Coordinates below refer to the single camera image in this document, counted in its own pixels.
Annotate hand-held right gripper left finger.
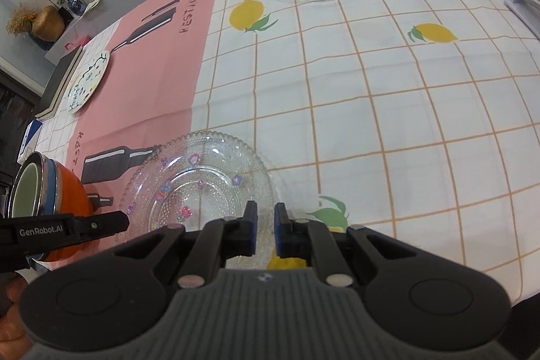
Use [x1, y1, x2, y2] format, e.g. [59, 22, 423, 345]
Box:
[112, 200, 259, 288]

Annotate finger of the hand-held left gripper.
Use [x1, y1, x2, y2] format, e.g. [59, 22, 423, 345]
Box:
[74, 210, 131, 239]

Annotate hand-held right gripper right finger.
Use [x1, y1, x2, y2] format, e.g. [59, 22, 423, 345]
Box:
[273, 202, 423, 287]

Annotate orange steel bowl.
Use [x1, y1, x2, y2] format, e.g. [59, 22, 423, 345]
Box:
[8, 151, 103, 263]

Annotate green ceramic bowl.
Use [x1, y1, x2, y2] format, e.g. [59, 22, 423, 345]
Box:
[15, 168, 44, 218]

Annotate blue steel bowl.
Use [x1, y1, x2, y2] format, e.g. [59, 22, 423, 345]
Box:
[12, 156, 59, 215]

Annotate white painted plate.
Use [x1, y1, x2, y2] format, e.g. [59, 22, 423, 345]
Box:
[67, 50, 111, 115]

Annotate person's left hand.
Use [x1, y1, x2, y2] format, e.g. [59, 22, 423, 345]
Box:
[0, 271, 44, 344]

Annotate blue and white box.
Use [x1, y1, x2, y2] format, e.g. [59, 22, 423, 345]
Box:
[19, 119, 44, 163]

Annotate black book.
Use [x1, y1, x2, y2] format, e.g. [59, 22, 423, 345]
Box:
[35, 45, 86, 119]

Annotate lemon print checkered tablecloth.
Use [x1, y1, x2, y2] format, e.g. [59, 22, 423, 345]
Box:
[17, 0, 540, 297]

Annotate gold vase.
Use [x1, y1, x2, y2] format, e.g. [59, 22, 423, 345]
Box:
[31, 5, 65, 42]

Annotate dried yellow flowers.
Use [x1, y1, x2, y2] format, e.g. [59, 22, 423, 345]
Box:
[6, 3, 35, 37]

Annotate grey metal stand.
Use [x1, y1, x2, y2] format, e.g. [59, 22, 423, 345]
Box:
[504, 0, 540, 39]

